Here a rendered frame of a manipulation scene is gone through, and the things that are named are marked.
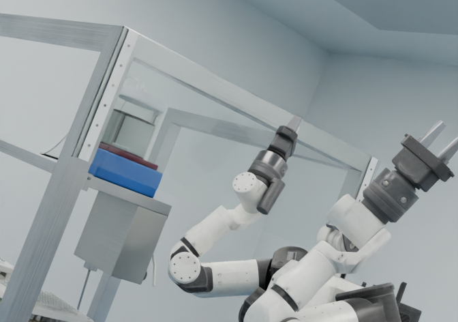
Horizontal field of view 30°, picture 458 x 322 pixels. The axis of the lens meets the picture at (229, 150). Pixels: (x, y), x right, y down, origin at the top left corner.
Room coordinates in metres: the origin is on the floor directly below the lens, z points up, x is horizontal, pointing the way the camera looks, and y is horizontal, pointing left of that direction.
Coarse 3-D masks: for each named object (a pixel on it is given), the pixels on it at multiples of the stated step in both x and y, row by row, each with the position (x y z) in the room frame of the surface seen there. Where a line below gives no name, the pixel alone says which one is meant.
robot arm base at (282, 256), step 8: (280, 248) 2.21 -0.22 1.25; (288, 248) 2.21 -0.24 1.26; (296, 248) 2.21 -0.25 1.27; (280, 256) 2.18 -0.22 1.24; (288, 256) 2.18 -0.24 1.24; (296, 256) 2.18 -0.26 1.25; (304, 256) 2.18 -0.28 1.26; (272, 264) 2.15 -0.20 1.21; (280, 264) 2.14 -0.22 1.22; (272, 272) 2.15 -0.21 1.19
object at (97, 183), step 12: (0, 144) 2.39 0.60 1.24; (12, 144) 2.42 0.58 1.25; (12, 156) 2.31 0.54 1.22; (24, 156) 2.25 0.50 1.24; (36, 156) 2.20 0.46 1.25; (48, 168) 2.14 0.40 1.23; (96, 180) 2.19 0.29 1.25; (108, 192) 2.22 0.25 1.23; (120, 192) 2.24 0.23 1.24; (132, 192) 2.27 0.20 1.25; (144, 204) 2.30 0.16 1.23; (156, 204) 2.32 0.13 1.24
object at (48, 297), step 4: (40, 292) 2.44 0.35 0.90; (44, 292) 2.47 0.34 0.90; (40, 296) 2.37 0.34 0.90; (44, 296) 2.41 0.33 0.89; (48, 296) 2.43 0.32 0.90; (52, 296) 2.45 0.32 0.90; (40, 300) 2.32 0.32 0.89; (44, 300) 2.34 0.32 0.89; (48, 300) 2.36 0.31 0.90; (52, 300) 2.39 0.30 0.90; (56, 300) 2.40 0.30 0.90; (60, 304) 2.37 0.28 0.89; (64, 304) 2.39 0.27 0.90; (68, 308) 2.37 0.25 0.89
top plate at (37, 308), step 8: (0, 280) 2.44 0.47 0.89; (0, 288) 2.32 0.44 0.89; (0, 296) 2.30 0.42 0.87; (40, 304) 2.31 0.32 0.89; (32, 312) 2.25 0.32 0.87; (40, 312) 2.26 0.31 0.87; (48, 312) 2.27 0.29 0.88; (56, 312) 2.29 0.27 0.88; (64, 312) 2.32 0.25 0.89; (72, 312) 2.37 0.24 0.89; (80, 312) 2.42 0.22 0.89; (64, 320) 2.31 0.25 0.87; (72, 320) 2.32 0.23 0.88; (80, 320) 2.34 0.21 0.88; (88, 320) 2.35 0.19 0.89
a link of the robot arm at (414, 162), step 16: (416, 144) 1.64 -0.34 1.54; (400, 160) 1.65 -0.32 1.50; (416, 160) 1.63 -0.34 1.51; (432, 160) 1.61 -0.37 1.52; (384, 176) 1.64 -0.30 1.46; (400, 176) 1.64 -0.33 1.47; (416, 176) 1.62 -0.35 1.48; (432, 176) 1.62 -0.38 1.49; (448, 176) 1.62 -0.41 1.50; (384, 192) 1.63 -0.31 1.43; (400, 192) 1.62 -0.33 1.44; (400, 208) 1.63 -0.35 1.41
